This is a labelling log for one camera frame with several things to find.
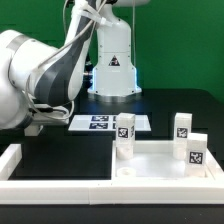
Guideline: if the white U-shaped fence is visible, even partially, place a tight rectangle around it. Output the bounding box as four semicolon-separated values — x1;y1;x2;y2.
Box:
0;144;224;205

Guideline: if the white hanging cable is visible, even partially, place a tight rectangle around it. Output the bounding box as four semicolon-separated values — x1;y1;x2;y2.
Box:
131;0;138;68

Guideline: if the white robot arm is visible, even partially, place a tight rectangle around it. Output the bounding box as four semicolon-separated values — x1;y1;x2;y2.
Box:
0;0;141;130

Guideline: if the white square table top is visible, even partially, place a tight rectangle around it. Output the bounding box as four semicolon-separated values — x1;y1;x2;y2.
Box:
112;139;216;182

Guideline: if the white marker base plate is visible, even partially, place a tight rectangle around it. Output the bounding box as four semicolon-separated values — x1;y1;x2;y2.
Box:
68;115;151;131

